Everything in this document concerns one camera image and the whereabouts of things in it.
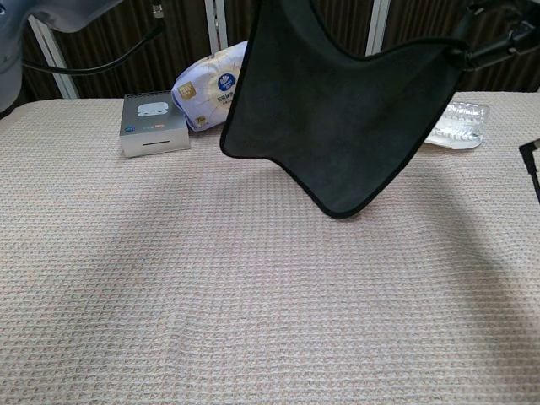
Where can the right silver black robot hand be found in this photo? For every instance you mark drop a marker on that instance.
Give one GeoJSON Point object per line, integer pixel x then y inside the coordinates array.
{"type": "Point", "coordinates": [485, 52]}

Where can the pink microfiber cloth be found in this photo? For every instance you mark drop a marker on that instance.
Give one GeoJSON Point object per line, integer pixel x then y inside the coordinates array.
{"type": "Point", "coordinates": [337, 126]}

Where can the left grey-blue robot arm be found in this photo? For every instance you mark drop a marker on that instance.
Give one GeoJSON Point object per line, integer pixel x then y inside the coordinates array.
{"type": "Point", "coordinates": [8, 42]}

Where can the clear plastic water bottle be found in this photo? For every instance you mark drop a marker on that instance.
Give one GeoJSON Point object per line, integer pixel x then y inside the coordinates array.
{"type": "Point", "coordinates": [464, 118]}

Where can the white paper plate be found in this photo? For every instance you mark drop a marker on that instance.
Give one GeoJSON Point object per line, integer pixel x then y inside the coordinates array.
{"type": "Point", "coordinates": [451, 143]}

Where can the blue white tissue pack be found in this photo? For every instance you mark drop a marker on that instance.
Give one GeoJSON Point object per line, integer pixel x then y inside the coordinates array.
{"type": "Point", "coordinates": [206, 97]}

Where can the grey earbuds box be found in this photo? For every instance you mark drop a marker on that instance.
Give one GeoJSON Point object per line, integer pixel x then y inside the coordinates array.
{"type": "Point", "coordinates": [154, 135]}

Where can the beige woven tablecloth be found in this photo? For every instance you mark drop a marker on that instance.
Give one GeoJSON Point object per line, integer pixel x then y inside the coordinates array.
{"type": "Point", "coordinates": [211, 295]}

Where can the white partition frame post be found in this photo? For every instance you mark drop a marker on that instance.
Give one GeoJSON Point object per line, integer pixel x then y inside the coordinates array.
{"type": "Point", "coordinates": [379, 21]}
{"type": "Point", "coordinates": [215, 21]}
{"type": "Point", "coordinates": [51, 52]}

